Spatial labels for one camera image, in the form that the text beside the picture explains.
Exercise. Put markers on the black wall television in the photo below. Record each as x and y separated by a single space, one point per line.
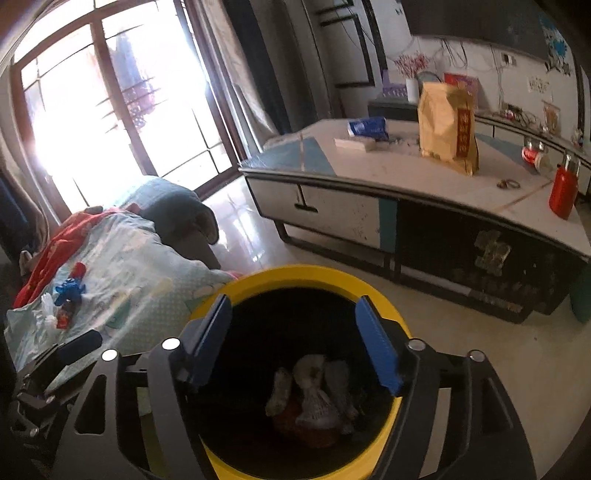
461 23

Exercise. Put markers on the red flower sprigs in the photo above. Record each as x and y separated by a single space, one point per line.
411 64

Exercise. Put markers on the yellow rimmed black trash bin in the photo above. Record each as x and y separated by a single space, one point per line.
300 277

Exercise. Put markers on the red flower printed blanket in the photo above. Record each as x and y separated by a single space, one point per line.
69 240

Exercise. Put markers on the white printed plastic bag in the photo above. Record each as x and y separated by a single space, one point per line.
318 408

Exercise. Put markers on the round black frame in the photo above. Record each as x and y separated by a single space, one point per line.
431 76

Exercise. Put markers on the flat white box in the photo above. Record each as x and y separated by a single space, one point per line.
355 144

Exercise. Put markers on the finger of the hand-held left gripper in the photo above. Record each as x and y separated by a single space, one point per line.
78 344

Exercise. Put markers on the yellow paper bag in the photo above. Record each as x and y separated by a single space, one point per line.
443 124

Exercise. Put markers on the small red packet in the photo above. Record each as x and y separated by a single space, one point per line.
64 316

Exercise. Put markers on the white wall note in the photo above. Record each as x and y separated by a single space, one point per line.
538 84

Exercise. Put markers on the white and teal coffee table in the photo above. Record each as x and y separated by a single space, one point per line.
341 212

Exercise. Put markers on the small framed picture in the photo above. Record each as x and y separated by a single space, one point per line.
551 117

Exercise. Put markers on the red picture card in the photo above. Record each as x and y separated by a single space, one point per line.
461 83

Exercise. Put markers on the cartoon cat printed bedsheet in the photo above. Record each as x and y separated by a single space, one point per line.
138 277

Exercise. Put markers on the teal container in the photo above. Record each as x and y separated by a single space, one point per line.
581 297

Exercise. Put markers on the blue tissue pack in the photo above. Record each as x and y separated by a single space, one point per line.
367 128

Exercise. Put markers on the white vase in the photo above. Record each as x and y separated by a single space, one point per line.
412 91

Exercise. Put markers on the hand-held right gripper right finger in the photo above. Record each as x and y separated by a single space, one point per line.
378 346

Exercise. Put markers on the red bottle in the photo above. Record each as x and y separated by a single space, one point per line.
563 189

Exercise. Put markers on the red can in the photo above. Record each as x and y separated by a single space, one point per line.
535 159

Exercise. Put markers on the grey standing air conditioner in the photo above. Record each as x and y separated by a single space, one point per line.
318 55

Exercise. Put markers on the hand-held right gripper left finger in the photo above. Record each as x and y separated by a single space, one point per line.
212 341

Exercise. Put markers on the grey and blue curtain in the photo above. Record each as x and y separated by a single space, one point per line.
240 69
18 184

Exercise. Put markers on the brown framed glass door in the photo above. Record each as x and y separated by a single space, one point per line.
213 92

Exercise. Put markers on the purple box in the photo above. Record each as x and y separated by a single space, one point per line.
393 90

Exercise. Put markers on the white wall socket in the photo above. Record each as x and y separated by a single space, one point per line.
508 58

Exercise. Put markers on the blue quilted cover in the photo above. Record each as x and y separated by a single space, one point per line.
175 207

